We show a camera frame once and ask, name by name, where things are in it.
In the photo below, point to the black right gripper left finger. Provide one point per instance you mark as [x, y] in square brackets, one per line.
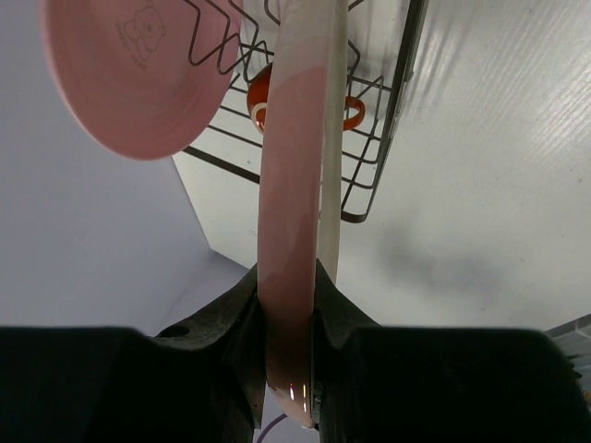
[199, 380]

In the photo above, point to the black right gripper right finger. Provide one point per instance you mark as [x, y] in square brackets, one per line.
[377, 383]

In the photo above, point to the cream and pink floral plate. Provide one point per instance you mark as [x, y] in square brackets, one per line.
[300, 96]

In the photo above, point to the orange and black teacup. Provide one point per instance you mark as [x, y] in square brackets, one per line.
[257, 96]

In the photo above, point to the black wire dish rack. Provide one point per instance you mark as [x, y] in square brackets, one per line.
[383, 108]

